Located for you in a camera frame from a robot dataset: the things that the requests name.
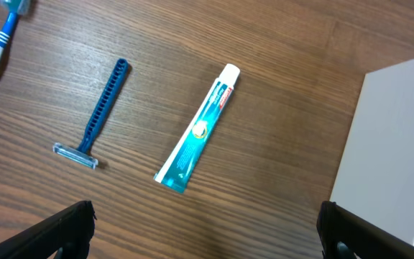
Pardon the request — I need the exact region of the white cardboard box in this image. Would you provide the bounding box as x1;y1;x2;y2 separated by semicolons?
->
330;59;414;246

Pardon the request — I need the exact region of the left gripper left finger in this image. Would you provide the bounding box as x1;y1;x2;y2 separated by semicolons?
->
0;201;96;259

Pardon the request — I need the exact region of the teal toothpaste tube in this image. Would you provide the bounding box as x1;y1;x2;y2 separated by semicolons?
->
154;63;240;193

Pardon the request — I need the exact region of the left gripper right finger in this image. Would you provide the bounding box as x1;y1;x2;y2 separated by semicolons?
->
316;201;414;259

